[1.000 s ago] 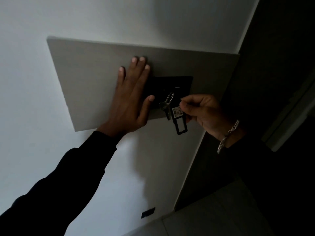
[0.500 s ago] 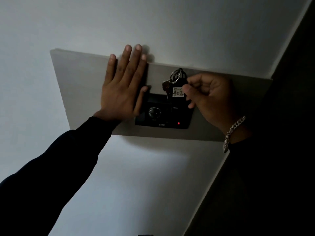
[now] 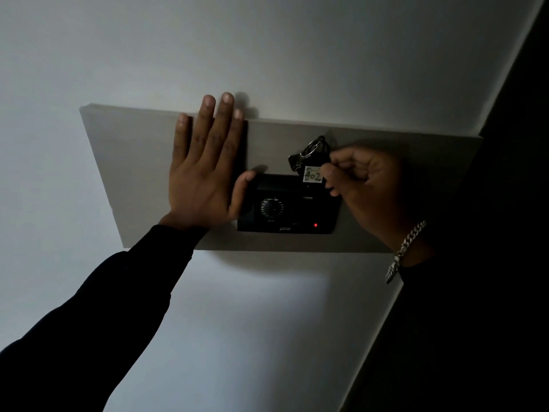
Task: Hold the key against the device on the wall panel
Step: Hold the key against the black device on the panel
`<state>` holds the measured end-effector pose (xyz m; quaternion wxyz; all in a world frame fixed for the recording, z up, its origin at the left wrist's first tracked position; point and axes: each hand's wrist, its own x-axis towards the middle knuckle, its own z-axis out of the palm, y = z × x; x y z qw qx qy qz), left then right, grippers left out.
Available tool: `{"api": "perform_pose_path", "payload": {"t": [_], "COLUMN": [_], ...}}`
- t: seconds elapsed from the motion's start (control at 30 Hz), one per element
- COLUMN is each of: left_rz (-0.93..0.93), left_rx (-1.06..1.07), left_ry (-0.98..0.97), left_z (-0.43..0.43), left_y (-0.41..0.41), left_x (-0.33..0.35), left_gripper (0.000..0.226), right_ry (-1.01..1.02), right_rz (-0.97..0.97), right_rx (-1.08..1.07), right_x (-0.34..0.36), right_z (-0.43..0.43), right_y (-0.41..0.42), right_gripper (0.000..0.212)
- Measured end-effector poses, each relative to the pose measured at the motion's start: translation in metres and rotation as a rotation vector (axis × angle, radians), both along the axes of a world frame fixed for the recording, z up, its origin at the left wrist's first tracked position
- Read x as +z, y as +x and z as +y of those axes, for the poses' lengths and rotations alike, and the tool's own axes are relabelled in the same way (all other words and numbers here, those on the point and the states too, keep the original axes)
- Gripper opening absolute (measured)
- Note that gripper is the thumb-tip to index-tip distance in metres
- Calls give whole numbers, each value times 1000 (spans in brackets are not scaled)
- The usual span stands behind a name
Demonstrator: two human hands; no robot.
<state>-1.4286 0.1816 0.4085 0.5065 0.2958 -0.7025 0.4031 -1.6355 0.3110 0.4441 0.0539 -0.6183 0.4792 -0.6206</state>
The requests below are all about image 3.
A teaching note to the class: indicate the black key card switch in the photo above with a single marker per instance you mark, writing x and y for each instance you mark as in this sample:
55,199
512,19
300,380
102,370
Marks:
283,208

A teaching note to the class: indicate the black key tag white label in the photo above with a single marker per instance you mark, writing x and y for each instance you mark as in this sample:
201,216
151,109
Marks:
312,175

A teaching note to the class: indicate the light wooden wall panel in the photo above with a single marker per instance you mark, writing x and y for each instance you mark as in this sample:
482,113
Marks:
141,167

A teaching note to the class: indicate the person's right forearm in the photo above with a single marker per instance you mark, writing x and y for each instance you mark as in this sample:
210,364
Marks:
422,253

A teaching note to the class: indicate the person's left forearm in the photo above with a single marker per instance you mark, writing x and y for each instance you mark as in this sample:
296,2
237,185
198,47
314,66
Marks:
98,321

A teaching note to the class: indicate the dark metal key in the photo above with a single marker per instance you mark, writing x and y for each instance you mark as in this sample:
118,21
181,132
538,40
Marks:
296,162

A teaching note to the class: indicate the person's right hand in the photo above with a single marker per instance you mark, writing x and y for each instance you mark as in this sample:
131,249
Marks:
373,197

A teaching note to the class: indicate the person's left thumb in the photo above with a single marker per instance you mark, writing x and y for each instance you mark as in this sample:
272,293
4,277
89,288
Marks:
242,193

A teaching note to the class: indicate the person's left little finger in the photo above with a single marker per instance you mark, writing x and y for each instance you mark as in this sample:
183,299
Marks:
182,139

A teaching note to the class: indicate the person's left middle finger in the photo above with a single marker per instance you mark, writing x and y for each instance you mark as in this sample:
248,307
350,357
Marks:
221,128

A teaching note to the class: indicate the person's left hand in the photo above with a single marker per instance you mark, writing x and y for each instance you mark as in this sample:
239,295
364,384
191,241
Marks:
199,190

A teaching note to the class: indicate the person's right thumb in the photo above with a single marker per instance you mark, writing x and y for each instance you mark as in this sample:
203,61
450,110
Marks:
336,180

